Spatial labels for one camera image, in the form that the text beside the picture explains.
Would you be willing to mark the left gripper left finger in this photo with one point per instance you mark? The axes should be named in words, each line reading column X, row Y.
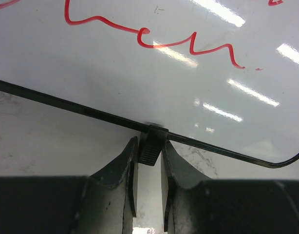
column 109, row 198

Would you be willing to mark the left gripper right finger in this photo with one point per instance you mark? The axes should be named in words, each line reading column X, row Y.
column 182, row 194

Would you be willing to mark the black clip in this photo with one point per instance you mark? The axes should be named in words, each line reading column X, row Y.
column 150, row 144

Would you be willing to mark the black framed whiteboard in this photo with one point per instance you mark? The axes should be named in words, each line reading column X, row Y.
column 220, row 75

